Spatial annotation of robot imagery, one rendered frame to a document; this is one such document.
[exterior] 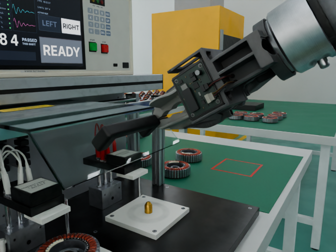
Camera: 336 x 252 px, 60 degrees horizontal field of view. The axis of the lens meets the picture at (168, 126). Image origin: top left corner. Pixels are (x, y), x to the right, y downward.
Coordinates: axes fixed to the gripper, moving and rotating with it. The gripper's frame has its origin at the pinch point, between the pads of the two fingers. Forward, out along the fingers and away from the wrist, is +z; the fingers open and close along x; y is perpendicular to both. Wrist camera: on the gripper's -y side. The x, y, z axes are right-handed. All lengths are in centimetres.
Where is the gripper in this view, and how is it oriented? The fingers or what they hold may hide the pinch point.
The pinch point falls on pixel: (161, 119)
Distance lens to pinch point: 45.0
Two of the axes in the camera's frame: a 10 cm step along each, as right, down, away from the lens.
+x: 4.3, 9.0, -1.0
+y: -5.4, 1.7, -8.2
